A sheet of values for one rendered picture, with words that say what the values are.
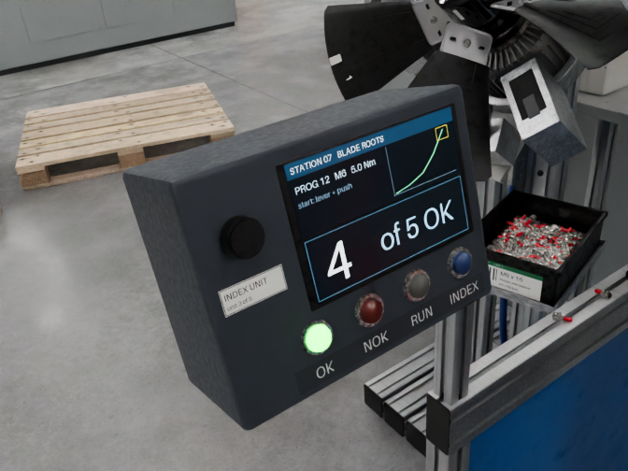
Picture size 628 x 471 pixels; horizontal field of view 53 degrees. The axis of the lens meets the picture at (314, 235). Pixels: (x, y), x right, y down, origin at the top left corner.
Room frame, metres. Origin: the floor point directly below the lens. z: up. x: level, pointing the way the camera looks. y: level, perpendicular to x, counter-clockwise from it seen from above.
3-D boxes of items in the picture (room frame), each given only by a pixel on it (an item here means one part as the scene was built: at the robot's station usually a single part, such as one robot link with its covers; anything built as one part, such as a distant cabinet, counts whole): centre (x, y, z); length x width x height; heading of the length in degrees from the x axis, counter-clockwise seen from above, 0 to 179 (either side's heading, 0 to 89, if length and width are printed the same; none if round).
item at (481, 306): (1.31, -0.41, 0.46); 0.09 x 0.05 x 0.91; 33
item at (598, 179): (1.53, -0.79, 0.42); 0.04 x 0.04 x 0.83; 33
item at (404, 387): (1.36, -0.49, 0.04); 0.62 x 0.45 x 0.08; 123
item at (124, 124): (3.79, 1.12, 0.07); 1.20 x 1.00 x 0.15; 106
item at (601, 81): (1.61, -0.78, 0.92); 0.17 x 0.16 x 0.11; 123
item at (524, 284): (0.88, -0.36, 0.85); 0.22 x 0.17 x 0.07; 139
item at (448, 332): (0.55, -0.15, 0.96); 0.03 x 0.03 x 0.20; 33
